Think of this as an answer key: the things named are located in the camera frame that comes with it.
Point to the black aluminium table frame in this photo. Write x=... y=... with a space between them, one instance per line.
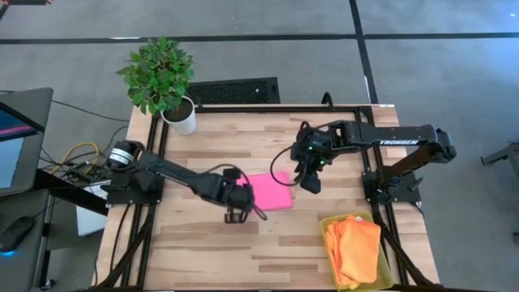
x=284 y=109

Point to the green leafy plant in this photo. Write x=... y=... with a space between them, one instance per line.
x=156 y=77

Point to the black computer mouse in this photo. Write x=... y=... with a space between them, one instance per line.
x=16 y=233

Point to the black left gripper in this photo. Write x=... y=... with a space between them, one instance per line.
x=231 y=194

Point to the black computer monitor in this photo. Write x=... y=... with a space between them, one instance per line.
x=24 y=105

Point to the black chair base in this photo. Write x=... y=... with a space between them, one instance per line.
x=504 y=154

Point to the yellow plastic bin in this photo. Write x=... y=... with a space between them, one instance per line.
x=387 y=271

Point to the grey side desk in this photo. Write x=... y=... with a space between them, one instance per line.
x=24 y=271

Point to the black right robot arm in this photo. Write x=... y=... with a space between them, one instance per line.
x=397 y=138

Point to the white plant pot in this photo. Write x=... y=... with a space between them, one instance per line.
x=184 y=125

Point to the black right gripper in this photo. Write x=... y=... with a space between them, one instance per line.
x=312 y=152

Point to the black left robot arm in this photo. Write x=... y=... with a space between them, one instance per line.
x=170 y=170

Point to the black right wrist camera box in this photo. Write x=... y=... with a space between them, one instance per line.
x=312 y=184

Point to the pink microfiber towel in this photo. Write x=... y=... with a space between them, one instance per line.
x=271 y=194

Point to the white box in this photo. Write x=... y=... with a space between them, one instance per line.
x=91 y=221

